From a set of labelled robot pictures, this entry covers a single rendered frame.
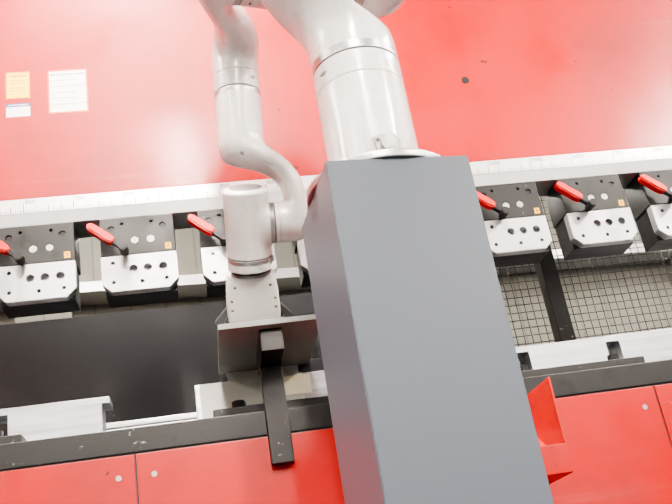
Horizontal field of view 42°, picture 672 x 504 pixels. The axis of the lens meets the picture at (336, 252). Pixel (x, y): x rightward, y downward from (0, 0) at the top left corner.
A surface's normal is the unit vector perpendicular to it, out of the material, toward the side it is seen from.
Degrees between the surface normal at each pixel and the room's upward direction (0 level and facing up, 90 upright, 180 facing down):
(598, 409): 90
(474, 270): 90
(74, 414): 90
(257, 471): 90
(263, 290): 131
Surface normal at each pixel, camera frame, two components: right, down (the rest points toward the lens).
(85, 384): 0.11, -0.41
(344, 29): -0.24, -0.37
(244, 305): 0.14, 0.31
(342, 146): -0.73, -0.16
